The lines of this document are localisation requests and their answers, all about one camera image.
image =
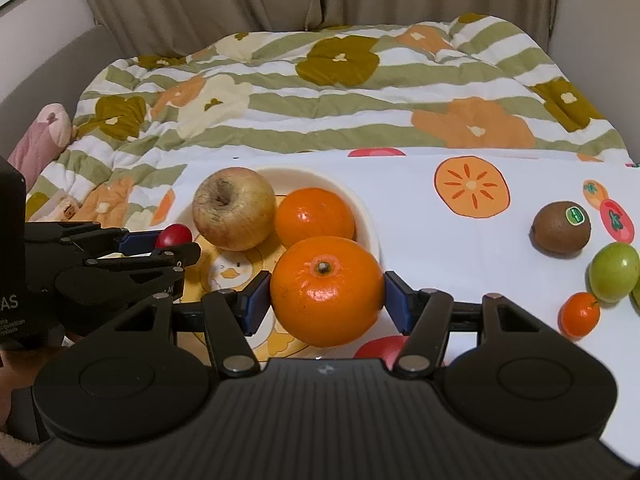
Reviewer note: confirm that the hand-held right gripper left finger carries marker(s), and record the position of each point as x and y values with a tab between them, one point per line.
257	302

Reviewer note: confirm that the large orange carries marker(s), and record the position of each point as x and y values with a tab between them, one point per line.
325	295

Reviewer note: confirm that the small red cherry tomato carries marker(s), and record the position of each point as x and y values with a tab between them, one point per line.
175	235

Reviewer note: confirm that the large green apple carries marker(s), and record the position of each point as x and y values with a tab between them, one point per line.
615	272

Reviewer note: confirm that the small snack packet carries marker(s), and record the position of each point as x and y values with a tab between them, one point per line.
65	207

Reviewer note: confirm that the small tangerine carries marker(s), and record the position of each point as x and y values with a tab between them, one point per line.
579	316

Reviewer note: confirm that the small green apple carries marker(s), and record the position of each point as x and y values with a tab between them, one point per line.
636	297

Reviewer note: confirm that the striped floral blanket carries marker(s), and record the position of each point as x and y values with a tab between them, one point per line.
350	105

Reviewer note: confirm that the white persimmon print tablecloth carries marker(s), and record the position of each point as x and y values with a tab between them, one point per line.
450	260

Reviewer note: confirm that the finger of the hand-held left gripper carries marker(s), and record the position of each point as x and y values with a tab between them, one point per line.
172	256
137	241

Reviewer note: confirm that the brown kiwi with sticker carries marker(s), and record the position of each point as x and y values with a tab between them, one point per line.
560	230

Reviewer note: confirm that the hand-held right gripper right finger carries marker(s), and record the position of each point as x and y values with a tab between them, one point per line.
395	305

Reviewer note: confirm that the pink plush pillow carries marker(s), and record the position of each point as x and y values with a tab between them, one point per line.
42	140

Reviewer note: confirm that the beige curtain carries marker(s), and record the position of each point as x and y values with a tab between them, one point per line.
200	0

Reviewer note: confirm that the cream bowl with duck print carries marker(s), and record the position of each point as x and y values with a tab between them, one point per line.
367	240

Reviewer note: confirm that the yellowish red apple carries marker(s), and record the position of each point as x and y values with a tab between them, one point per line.
232	210

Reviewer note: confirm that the grey upholstered bed frame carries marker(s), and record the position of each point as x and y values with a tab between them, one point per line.
50	75

